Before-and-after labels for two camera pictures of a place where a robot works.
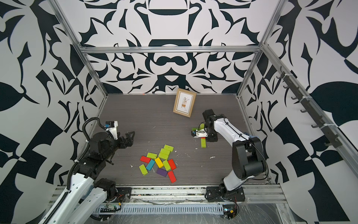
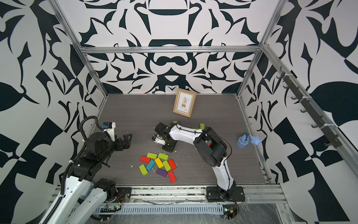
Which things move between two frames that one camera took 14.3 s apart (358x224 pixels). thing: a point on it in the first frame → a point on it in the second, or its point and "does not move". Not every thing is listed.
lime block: (167, 165) does not move
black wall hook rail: (328, 129) does not move
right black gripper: (213, 139) → (167, 149)
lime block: (163, 153) does not move
